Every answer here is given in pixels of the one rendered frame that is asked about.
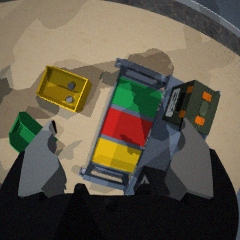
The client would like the grey metal shelf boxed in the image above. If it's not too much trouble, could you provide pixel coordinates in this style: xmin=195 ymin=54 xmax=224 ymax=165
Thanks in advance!
xmin=78 ymin=57 xmax=185 ymax=195

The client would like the green bin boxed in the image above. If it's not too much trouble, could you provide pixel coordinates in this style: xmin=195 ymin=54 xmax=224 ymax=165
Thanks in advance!
xmin=9 ymin=112 xmax=43 ymax=153

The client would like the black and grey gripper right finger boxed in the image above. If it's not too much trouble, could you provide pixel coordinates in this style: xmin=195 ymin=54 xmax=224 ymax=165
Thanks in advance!
xmin=164 ymin=118 xmax=239 ymax=240

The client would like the grey metal disc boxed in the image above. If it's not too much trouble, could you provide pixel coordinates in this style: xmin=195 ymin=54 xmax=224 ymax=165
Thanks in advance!
xmin=66 ymin=96 xmax=73 ymax=103

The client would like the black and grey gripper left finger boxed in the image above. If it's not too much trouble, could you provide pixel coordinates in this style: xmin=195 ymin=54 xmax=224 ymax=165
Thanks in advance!
xmin=0 ymin=120 xmax=67 ymax=240

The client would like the grey steel disc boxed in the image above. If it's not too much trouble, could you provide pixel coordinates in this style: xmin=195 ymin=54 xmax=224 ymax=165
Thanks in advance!
xmin=67 ymin=83 xmax=75 ymax=90

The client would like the yellow bin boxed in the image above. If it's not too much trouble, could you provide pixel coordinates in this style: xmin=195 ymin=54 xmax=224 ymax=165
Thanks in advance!
xmin=36 ymin=65 xmax=93 ymax=112

